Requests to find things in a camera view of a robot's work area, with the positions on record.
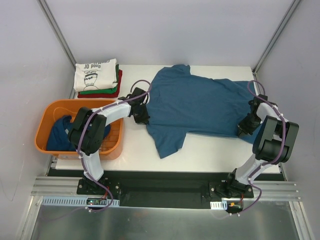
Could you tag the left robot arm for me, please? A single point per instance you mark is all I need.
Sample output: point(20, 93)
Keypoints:
point(88, 128)

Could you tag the red folded t-shirt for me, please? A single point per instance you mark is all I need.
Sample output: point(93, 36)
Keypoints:
point(102, 95)

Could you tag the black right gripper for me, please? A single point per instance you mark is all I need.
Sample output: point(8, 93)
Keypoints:
point(244, 127)

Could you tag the white slotted cable duct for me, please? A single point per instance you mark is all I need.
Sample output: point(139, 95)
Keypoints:
point(219, 205)

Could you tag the aluminium frame post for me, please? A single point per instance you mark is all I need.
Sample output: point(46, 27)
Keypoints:
point(57, 30)
point(277, 34)

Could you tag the teal blue t-shirt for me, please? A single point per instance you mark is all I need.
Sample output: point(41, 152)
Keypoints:
point(182, 103)

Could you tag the orange plastic basket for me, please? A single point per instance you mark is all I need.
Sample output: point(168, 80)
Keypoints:
point(112, 145)

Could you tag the white folded printed t-shirt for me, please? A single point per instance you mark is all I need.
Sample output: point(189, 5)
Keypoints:
point(95, 76)

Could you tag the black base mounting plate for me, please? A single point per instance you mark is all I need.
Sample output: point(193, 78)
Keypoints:
point(172, 200)

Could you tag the grey slotted cable duct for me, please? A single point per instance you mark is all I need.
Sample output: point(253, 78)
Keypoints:
point(65, 201)

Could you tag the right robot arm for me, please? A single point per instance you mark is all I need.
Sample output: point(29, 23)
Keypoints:
point(273, 143)

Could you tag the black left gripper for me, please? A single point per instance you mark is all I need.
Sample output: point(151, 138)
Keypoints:
point(142, 117)

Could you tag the right aluminium frame post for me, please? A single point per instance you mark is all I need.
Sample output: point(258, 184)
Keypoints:
point(277, 34)

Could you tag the aluminium front rail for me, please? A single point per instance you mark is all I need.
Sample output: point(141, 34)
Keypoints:
point(72, 186)

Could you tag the left aluminium frame post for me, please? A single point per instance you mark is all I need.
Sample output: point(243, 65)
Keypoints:
point(57, 30)

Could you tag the dark navy shirt in basket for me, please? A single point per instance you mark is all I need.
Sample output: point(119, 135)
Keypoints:
point(58, 138)

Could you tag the green folded t-shirt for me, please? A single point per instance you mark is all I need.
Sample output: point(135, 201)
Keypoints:
point(105, 91)

